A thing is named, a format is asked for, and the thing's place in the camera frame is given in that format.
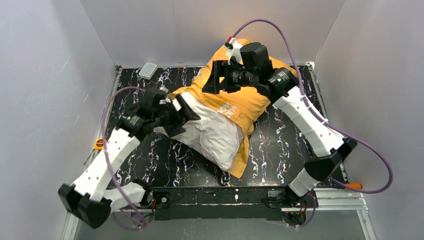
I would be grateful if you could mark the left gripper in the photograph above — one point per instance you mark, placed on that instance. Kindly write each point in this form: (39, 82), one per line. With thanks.
(173, 114)

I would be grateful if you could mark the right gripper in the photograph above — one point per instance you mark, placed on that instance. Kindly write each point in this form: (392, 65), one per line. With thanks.
(222, 76)

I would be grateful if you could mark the yellow and blue pillowcase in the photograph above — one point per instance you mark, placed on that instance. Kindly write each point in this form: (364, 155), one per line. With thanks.
(243, 107)

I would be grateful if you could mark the white pillow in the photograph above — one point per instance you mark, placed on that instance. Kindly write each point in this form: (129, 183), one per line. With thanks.
(214, 135)

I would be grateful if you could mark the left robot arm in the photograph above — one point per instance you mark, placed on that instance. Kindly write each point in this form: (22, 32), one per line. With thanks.
(96, 194)

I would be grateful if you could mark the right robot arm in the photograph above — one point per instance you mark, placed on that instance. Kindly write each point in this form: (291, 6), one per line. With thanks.
(282, 88)

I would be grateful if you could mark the small white box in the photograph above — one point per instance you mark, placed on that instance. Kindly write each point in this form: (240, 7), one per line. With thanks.
(148, 70)

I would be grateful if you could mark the yellow tape measure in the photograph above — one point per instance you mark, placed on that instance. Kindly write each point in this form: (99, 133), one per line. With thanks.
(98, 144)

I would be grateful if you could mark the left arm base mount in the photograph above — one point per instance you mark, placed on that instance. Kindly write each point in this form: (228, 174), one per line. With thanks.
(152, 198)

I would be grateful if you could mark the orange handled tool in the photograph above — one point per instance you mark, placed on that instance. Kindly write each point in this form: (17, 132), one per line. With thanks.
(355, 186)

